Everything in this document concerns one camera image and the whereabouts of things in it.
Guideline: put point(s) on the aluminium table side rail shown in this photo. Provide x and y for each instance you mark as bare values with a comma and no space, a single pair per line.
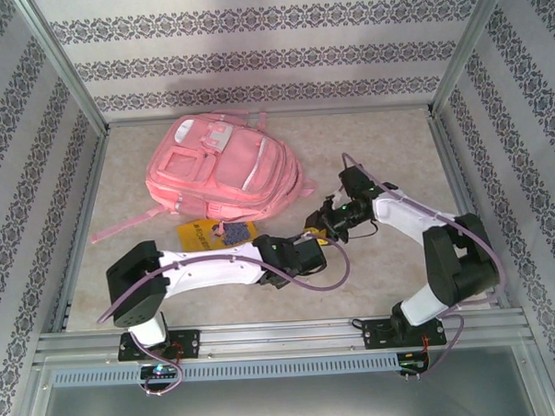
95,170
461,186

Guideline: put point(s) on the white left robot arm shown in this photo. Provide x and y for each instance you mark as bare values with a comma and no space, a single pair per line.
202,280

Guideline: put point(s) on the left controller board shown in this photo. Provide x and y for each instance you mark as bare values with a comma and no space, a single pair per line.
158,371

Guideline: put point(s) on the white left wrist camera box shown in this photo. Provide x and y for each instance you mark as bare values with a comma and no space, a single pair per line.
308,234

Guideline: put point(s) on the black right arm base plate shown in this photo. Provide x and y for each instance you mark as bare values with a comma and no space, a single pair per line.
377,335

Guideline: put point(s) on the pink backpack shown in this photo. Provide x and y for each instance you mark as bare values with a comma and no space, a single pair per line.
239,173

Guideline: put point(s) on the grey metal sheet panel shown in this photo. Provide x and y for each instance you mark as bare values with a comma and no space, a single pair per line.
286,405

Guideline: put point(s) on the yellow cartoon cover book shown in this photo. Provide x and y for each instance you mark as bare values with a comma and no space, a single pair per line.
196,237

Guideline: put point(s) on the aluminium table back rail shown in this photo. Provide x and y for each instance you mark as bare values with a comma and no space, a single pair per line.
347,112

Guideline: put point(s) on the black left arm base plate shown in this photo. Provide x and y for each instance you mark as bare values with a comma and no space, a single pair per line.
189,343

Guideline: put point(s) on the controller board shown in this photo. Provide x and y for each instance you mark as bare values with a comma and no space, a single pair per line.
413,363
158,371

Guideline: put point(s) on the aluminium frame post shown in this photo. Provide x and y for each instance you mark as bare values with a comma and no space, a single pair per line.
468,43
54,56

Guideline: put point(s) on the aluminium mounting rail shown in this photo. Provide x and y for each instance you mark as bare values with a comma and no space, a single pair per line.
283,339

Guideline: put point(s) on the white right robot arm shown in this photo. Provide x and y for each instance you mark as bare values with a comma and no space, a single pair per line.
407,216

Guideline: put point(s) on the right controller board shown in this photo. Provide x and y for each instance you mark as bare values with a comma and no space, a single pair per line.
413,363

